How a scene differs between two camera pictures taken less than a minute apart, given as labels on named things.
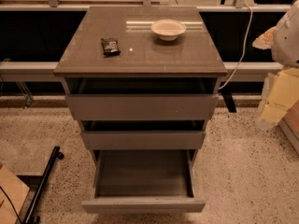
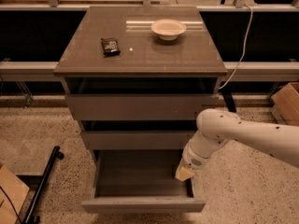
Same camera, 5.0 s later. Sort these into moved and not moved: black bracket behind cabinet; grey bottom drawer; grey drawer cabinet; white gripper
Moved: white gripper
Not moved: grey bottom drawer; black bracket behind cabinet; grey drawer cabinet
